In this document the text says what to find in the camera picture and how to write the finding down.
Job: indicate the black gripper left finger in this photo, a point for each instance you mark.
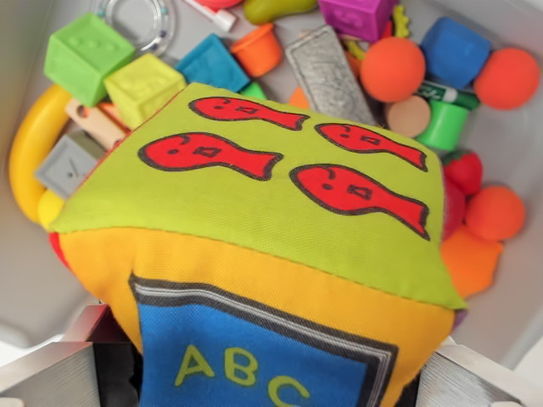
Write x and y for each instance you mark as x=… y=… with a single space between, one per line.
x=51 y=377

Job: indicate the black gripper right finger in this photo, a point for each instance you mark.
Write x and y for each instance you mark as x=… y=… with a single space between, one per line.
x=462 y=377

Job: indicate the fabric ABC fish cube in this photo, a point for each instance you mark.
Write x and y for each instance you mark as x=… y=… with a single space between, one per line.
x=254 y=254

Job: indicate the white plastic bin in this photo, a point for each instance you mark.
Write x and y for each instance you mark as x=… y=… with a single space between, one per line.
x=509 y=305

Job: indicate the orange soft cube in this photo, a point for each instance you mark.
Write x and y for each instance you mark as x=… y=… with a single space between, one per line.
x=468 y=263

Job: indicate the red toy apple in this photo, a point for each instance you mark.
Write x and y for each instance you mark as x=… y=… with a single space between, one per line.
x=454 y=212

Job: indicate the orange foam ball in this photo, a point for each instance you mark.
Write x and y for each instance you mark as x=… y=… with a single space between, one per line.
x=495 y=214
x=507 y=78
x=392 y=70

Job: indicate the red toy strawberry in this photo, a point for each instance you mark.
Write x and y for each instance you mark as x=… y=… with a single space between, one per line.
x=464 y=171

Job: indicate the grey embossed cube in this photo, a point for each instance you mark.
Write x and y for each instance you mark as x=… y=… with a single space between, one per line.
x=63 y=165

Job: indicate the green plastic cup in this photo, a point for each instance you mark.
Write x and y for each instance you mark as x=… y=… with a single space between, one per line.
x=443 y=127

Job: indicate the wooden bar with holes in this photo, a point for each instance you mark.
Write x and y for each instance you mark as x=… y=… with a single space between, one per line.
x=95 y=120

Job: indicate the wooden cylinder block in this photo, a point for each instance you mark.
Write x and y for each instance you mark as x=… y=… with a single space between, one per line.
x=408 y=116

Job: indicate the green whiteboard marker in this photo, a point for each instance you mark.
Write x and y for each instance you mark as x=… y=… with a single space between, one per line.
x=454 y=95

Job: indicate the lime yellow embossed cube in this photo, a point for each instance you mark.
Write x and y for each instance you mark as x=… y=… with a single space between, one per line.
x=142 y=89

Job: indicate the small orange block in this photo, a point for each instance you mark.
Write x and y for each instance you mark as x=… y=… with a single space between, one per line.
x=299 y=98

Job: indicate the green embossed soft cube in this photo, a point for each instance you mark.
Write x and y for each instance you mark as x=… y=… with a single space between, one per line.
x=85 y=55

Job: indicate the blue foam cube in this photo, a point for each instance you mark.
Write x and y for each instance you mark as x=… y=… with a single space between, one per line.
x=456 y=48

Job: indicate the grey foam embossed block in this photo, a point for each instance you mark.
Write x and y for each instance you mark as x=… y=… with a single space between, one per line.
x=331 y=72

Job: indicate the small green plastic piece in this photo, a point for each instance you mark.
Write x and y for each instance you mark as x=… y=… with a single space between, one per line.
x=253 y=91

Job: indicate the teal embossed soft cube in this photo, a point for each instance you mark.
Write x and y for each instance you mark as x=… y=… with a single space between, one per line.
x=212 y=65

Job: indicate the yellow plastic gear toy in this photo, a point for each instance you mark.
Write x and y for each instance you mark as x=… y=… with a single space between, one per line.
x=401 y=23

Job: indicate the purple embossed soft cube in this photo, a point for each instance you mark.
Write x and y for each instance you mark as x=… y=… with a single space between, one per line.
x=356 y=17

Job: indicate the orange plastic cup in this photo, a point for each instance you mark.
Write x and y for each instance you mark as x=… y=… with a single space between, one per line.
x=259 y=51

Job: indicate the white red-capped marker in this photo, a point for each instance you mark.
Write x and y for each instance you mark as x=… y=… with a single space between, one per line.
x=212 y=15

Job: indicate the olive green toy pear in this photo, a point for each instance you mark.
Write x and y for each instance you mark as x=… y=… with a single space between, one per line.
x=275 y=9

